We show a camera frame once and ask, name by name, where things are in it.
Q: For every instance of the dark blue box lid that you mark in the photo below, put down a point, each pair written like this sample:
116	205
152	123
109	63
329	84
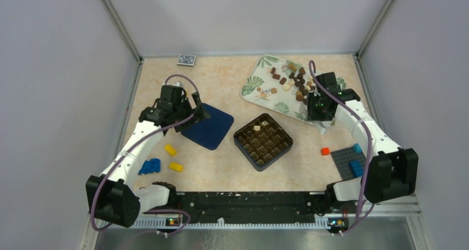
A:
209	133

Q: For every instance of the yellow brick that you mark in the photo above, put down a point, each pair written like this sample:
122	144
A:
176	167
170	150

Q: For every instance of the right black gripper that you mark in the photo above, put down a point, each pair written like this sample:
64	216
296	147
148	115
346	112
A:
312	114

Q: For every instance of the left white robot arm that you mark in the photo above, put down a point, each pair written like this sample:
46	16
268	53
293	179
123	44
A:
110	195

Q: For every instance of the light blue lego brick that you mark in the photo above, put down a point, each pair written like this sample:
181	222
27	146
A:
357	148

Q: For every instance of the grey lego baseplate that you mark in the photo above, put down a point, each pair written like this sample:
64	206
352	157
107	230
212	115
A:
342	157

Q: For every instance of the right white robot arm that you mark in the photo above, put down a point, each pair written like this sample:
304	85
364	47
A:
389	171

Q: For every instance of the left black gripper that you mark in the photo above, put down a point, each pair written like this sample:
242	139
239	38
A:
200	113

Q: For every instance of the yellow brick upper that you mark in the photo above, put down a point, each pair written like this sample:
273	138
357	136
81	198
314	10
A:
170	150

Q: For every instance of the leaf patterned tray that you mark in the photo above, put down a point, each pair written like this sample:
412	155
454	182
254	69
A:
280	85

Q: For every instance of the yellow brick lower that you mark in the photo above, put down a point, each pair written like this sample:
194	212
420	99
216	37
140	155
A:
176	167

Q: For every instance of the blue toy car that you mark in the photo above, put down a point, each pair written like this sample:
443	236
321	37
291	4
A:
151	166

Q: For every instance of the playing card deck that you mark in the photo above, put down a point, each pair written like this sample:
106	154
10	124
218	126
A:
186	60

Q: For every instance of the dark blue chocolate box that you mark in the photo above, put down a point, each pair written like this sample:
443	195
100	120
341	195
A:
264	147

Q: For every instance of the orange red cube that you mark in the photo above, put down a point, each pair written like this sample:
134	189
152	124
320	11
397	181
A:
325	151

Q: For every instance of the metal serving tongs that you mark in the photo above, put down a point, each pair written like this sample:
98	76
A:
323	127

